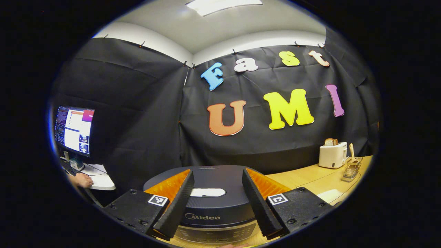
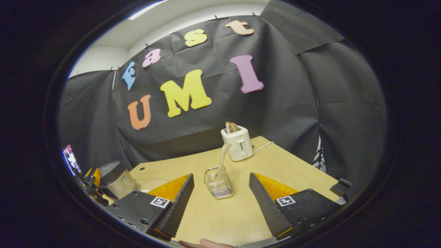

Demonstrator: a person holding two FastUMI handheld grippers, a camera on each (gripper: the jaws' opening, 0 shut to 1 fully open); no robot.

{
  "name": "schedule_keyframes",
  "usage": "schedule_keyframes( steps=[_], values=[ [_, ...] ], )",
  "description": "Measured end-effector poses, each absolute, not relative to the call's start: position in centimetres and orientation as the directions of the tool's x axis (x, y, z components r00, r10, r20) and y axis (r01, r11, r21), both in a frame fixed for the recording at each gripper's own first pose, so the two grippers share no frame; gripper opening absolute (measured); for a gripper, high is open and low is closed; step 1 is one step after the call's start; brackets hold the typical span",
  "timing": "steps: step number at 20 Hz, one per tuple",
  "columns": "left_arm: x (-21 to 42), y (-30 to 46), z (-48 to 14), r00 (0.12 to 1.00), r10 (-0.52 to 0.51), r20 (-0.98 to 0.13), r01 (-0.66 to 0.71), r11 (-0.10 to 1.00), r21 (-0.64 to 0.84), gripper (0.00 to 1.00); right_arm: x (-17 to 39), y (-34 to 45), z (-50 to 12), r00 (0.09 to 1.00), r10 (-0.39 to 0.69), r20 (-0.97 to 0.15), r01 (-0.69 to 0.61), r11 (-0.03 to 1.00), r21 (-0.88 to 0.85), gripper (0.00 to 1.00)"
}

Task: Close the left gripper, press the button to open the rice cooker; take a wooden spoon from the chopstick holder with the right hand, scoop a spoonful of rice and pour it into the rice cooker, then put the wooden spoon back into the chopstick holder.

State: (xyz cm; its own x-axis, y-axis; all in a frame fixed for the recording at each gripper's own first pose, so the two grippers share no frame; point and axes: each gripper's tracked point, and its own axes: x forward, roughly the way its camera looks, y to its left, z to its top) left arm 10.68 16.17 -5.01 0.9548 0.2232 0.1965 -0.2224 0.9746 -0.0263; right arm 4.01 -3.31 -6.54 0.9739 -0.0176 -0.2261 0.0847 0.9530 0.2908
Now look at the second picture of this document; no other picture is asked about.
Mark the clear plastic tray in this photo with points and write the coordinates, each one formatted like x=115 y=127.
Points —
x=151 y=182

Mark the wooden spoon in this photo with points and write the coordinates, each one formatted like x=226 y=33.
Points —
x=224 y=155

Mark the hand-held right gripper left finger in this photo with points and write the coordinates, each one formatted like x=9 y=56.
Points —
x=179 y=206

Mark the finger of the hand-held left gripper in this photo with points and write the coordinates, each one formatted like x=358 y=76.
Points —
x=95 y=175

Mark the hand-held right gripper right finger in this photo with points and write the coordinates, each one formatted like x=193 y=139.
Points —
x=270 y=210

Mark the white toaster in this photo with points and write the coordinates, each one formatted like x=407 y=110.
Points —
x=239 y=144

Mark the black tripod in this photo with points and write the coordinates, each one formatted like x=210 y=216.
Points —
x=318 y=158

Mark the silver black rice cooker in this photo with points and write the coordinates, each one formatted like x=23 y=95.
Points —
x=117 y=179

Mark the black plastic block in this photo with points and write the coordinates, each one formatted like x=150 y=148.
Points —
x=341 y=187

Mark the computer monitor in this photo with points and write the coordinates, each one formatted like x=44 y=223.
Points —
x=71 y=160

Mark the toasted bread slice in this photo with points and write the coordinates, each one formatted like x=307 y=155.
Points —
x=228 y=127
x=234 y=127

